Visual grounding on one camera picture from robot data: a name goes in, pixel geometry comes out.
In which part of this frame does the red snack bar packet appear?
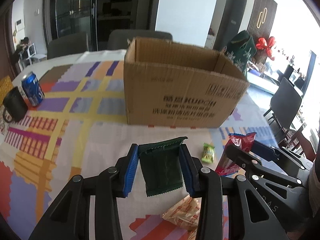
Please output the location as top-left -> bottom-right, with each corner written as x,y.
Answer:
215,132 -> 256,177

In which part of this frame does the gold orange snack packet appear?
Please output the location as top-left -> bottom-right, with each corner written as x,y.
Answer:
162,196 -> 201,231

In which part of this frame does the dark green snack packet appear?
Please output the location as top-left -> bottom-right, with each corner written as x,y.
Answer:
138,137 -> 188,197

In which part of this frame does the operator hand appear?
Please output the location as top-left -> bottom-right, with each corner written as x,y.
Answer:
308,164 -> 320,217

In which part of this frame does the small green snack packet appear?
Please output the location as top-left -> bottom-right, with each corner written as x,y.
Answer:
201,143 -> 215,163

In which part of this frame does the dark chair at right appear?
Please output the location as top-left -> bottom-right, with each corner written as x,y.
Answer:
263,77 -> 302,139

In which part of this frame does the colourful patterned tablecloth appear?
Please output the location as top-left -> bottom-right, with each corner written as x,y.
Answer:
1,50 -> 277,239

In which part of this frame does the cardboard box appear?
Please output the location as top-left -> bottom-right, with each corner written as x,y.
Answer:
123,37 -> 249,128

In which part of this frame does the green knitted bag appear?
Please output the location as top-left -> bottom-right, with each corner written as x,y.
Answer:
221,30 -> 257,77

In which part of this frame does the red bow decoration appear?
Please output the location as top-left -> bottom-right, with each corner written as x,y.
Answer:
255,36 -> 276,61

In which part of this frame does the blue Pepsi can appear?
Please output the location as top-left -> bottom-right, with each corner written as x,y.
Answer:
21,72 -> 44,107

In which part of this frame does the black mug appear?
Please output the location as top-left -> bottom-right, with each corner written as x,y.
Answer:
3,86 -> 28,124

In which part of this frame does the grey chair behind table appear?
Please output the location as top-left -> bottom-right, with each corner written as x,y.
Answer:
107,29 -> 173,51

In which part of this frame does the grey chair far left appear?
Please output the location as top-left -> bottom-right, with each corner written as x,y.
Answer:
47,32 -> 89,60

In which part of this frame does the yellow woven mat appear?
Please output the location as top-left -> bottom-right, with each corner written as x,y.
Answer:
0,75 -> 14,104

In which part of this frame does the person sitting in background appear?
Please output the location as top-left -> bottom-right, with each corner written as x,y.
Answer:
12,37 -> 29,64

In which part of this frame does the black glass cabinet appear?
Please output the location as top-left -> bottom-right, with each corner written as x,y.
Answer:
43,0 -> 159,51

